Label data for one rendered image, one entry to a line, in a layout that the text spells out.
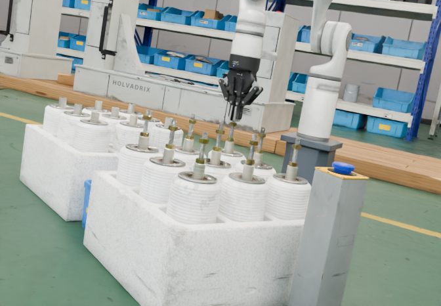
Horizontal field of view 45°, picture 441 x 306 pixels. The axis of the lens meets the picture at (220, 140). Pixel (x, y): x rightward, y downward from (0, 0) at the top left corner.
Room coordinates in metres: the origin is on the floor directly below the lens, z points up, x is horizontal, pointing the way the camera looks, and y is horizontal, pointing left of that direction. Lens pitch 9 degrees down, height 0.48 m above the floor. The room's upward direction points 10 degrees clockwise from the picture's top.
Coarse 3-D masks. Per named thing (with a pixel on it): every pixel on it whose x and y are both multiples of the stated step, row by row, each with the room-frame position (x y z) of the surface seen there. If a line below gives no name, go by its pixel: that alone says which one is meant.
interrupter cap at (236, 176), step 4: (236, 172) 1.08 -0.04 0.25; (228, 176) 1.04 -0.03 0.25; (232, 176) 1.04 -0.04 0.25; (236, 176) 1.05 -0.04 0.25; (240, 176) 1.06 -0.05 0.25; (256, 176) 1.08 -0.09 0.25; (236, 180) 1.02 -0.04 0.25; (240, 180) 1.01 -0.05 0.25; (244, 180) 1.02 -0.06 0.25; (252, 180) 1.05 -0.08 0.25; (256, 180) 1.05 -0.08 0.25; (260, 180) 1.05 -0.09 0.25; (264, 180) 1.05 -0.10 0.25; (256, 184) 1.02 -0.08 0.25; (260, 184) 1.02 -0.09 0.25
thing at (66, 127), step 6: (60, 114) 1.49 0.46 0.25; (66, 114) 1.48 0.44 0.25; (60, 120) 1.48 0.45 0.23; (66, 120) 1.47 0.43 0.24; (72, 120) 1.47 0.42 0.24; (78, 120) 1.47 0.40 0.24; (60, 126) 1.48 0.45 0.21; (66, 126) 1.47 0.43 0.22; (72, 126) 1.47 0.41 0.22; (60, 132) 1.48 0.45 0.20; (66, 132) 1.47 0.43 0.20; (72, 132) 1.47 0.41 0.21; (60, 138) 1.48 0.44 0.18; (66, 138) 1.47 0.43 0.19; (72, 138) 1.47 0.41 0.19
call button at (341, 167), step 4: (332, 164) 0.95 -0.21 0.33; (336, 164) 0.94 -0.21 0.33; (340, 164) 0.94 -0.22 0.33; (344, 164) 0.95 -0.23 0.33; (348, 164) 0.96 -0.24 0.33; (336, 168) 0.94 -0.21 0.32; (340, 168) 0.94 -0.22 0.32; (344, 168) 0.93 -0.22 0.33; (348, 168) 0.93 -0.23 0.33; (352, 168) 0.94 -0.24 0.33; (340, 172) 0.94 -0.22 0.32; (344, 172) 0.94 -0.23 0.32; (348, 172) 0.94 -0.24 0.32
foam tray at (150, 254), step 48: (96, 192) 1.16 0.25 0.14; (96, 240) 1.13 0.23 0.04; (144, 240) 0.96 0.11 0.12; (192, 240) 0.89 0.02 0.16; (240, 240) 0.96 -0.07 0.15; (288, 240) 1.03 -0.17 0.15; (144, 288) 0.93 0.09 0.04; (192, 288) 0.90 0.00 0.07; (240, 288) 0.97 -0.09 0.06; (288, 288) 1.04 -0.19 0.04
